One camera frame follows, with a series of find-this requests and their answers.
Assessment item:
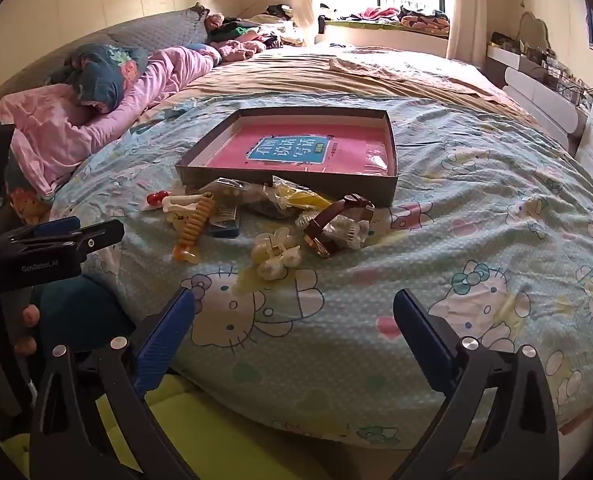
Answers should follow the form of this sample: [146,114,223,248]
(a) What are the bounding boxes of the blue floral pillow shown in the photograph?
[44,44,150,113]

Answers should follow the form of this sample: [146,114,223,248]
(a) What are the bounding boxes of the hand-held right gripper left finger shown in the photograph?
[29,286,197,480]

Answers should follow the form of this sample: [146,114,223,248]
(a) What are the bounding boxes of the brown leather watch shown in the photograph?
[303,194,374,259]

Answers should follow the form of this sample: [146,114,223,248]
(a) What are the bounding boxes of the pink book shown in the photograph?
[189,122,394,177]

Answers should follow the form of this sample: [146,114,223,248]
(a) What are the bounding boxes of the cream flower hair clips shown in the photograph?
[250,227,304,281]

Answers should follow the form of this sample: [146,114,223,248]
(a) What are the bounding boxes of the pink quilt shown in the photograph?
[0,45,222,196]

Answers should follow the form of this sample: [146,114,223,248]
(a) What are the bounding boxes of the clothes on window seat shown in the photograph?
[349,5,449,36]

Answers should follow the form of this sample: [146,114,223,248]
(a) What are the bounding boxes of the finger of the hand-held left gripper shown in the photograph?
[6,216,81,247]
[26,219,126,263]

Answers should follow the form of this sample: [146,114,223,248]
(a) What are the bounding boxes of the white dresser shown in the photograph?
[486,42,592,151]

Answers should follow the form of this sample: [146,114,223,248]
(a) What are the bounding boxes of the pile of clothes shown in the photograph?
[204,5,307,63]

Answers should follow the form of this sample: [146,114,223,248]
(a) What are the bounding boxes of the white window seat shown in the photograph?
[321,20,449,58]

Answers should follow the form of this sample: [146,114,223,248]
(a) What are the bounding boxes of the vanity mirror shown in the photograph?
[519,12,554,51]

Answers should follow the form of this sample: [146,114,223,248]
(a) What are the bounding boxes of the beige cloth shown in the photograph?
[329,50,477,83]

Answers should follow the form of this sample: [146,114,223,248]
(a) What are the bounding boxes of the orange spiral hair tie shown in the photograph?
[172,195,216,265]

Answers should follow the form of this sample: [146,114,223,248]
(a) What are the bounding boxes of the small blue case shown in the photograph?
[207,210,241,238]

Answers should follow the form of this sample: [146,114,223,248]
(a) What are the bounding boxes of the person's left hand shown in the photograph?
[14,305,41,356]

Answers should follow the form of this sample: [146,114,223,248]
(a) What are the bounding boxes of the printed blue blanket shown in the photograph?
[51,92,593,451]

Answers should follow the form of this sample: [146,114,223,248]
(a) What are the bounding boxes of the dark teal cloth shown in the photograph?
[31,280,142,361]

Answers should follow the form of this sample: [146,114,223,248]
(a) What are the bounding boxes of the tan blanket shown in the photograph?
[136,45,537,126]

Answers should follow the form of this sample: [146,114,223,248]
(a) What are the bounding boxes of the grey cardboard box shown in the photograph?
[175,106,399,208]

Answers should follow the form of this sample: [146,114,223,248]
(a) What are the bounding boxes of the yellow green cushion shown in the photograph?
[1,380,337,480]

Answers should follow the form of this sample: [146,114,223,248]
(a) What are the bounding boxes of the grey quilted pillow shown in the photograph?
[106,7,210,51]

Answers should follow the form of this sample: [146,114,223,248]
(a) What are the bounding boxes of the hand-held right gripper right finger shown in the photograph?
[393,288,561,480]

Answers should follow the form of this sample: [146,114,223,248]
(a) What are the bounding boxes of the bag of yellow bracelets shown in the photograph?
[241,176,334,221]

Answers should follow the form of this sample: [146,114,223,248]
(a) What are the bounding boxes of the clear plastic packet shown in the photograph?
[201,177,257,211]

